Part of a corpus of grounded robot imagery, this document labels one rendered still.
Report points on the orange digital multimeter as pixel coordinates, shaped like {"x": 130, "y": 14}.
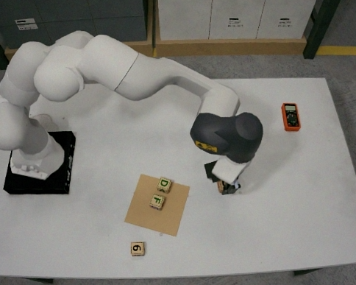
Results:
{"x": 290, "y": 117}

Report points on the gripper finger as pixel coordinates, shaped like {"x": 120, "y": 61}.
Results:
{"x": 231, "y": 189}

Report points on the tan square mat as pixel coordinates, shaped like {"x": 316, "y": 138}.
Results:
{"x": 165, "y": 221}

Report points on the wooden letter block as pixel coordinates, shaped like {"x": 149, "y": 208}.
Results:
{"x": 157, "y": 202}
{"x": 164, "y": 185}
{"x": 220, "y": 184}

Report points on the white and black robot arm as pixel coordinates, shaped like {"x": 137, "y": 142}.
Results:
{"x": 78, "y": 57}

